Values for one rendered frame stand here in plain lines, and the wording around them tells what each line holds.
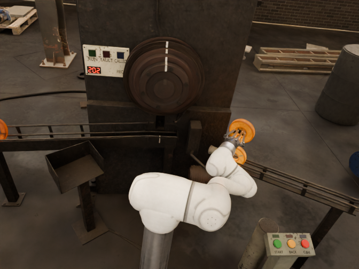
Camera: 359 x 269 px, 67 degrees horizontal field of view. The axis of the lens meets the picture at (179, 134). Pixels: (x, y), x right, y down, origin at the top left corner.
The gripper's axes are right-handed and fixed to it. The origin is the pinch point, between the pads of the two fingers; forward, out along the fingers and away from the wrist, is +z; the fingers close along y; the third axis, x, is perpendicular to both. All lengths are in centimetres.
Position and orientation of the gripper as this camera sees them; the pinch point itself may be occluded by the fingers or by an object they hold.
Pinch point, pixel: (242, 128)
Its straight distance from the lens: 166.5
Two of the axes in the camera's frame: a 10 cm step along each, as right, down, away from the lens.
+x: 0.7, -7.6, -6.4
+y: 8.5, 3.8, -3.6
